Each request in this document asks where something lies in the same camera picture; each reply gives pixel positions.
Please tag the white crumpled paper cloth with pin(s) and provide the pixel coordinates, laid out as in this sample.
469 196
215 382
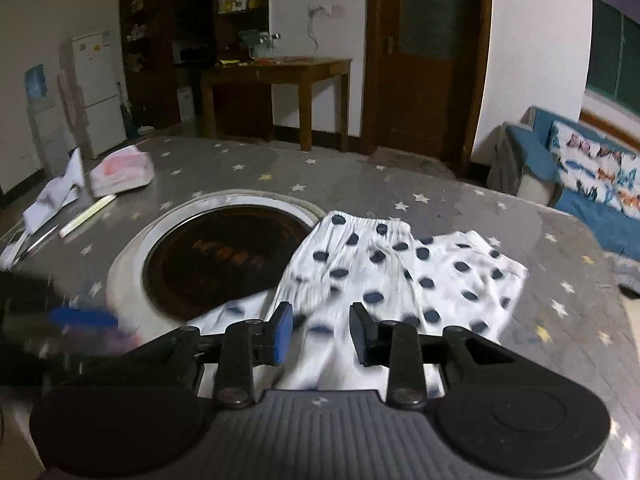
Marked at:
57 193

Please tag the wall socket with cable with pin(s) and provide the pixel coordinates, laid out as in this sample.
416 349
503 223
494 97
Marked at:
317 13

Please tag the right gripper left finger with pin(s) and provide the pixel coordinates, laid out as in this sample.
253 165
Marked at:
180 356

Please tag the round recessed table heater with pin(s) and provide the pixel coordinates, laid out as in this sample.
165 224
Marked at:
196 257

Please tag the white stick marker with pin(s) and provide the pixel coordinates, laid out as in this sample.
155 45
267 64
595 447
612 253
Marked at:
86 215

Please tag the blue corner sofa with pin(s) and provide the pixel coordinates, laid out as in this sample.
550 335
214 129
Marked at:
552 161

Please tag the green window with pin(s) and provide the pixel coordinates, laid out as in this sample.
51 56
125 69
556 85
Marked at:
614 66

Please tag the dark wooden shelf cabinet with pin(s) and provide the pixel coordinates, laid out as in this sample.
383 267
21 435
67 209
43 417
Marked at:
169 46

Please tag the grey star pattern mat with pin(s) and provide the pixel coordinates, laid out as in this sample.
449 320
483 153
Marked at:
569 317

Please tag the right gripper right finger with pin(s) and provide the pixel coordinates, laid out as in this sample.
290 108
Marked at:
459 356

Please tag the green glass jar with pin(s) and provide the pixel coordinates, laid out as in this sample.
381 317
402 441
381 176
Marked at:
260 45

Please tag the dark wooden door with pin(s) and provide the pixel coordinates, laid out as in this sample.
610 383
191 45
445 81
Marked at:
424 73

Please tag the white refrigerator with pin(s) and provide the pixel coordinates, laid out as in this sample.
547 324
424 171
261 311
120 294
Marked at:
101 127

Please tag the butterfly print pillow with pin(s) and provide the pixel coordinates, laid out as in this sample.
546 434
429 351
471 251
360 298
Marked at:
594 170

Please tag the wooden side table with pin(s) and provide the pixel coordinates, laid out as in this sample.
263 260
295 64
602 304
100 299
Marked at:
292 80

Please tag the white polka dot garment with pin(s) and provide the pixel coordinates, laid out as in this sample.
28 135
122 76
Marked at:
430 283

